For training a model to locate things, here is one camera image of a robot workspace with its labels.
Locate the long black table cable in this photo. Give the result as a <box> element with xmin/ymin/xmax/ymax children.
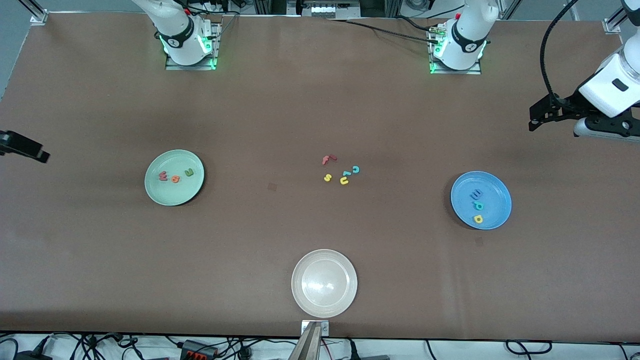
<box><xmin>327</xmin><ymin>18</ymin><xmax>441</xmax><ymax>45</ymax></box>

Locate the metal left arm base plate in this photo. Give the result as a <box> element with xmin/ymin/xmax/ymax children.
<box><xmin>429</xmin><ymin>22</ymin><xmax>483</xmax><ymax>76</ymax></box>

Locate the brown table cover mat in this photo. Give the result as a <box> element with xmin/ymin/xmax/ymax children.
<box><xmin>0</xmin><ymin>12</ymin><xmax>640</xmax><ymax>343</ymax></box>

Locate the blue plate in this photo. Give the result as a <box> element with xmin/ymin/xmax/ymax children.
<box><xmin>450</xmin><ymin>171</ymin><xmax>513</xmax><ymax>231</ymax></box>

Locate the black looped cable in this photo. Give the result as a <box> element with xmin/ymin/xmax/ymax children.
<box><xmin>504</xmin><ymin>340</ymin><xmax>554</xmax><ymax>356</ymax></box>

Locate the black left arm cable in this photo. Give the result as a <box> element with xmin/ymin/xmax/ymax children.
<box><xmin>540</xmin><ymin>0</ymin><xmax>581</xmax><ymax>98</ymax></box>

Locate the black power strip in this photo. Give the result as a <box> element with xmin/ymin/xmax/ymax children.
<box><xmin>179</xmin><ymin>339</ymin><xmax>219</xmax><ymax>360</ymax></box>

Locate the aluminium camera mount beam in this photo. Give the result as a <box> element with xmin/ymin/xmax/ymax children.
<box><xmin>289</xmin><ymin>322</ymin><xmax>322</xmax><ymax>360</ymax></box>

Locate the small metal mount bracket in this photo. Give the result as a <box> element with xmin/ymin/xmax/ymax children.
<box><xmin>301</xmin><ymin>320</ymin><xmax>330</xmax><ymax>337</ymax></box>

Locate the green plate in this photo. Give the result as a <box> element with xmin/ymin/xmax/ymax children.
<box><xmin>144</xmin><ymin>149</ymin><xmax>205</xmax><ymax>207</ymax></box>

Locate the short black table cable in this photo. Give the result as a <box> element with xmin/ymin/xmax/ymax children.
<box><xmin>395</xmin><ymin>15</ymin><xmax>441</xmax><ymax>32</ymax></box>

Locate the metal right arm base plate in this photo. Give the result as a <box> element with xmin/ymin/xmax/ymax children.
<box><xmin>165</xmin><ymin>22</ymin><xmax>221</xmax><ymax>71</ymax></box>

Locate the white plate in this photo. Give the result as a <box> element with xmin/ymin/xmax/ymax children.
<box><xmin>291</xmin><ymin>249</ymin><xmax>359</xmax><ymax>319</ymax></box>

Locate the metal connector device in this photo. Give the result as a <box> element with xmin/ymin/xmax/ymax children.
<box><xmin>287</xmin><ymin>0</ymin><xmax>362</xmax><ymax>20</ymax></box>

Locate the aluminium corner post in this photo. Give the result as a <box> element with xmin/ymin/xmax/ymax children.
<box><xmin>602</xmin><ymin>5</ymin><xmax>631</xmax><ymax>33</ymax></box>
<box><xmin>17</xmin><ymin>0</ymin><xmax>49</xmax><ymax>26</ymax></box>

